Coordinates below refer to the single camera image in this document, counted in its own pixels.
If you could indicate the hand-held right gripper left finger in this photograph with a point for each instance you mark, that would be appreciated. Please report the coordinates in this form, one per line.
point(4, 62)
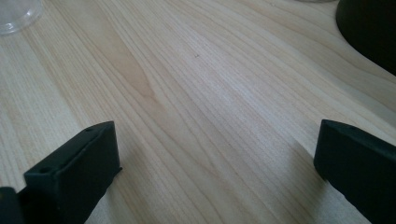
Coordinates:
point(73, 174)

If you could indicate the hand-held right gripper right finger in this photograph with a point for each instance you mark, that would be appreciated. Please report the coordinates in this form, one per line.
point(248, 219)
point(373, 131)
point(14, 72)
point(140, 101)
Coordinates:
point(358, 168)

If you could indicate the black round object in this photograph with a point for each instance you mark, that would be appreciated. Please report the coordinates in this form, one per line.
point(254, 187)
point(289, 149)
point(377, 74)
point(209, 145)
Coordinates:
point(370, 28)

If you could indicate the clear plastic cup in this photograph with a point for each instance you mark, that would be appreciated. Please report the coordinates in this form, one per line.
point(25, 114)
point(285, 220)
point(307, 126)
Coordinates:
point(17, 12)

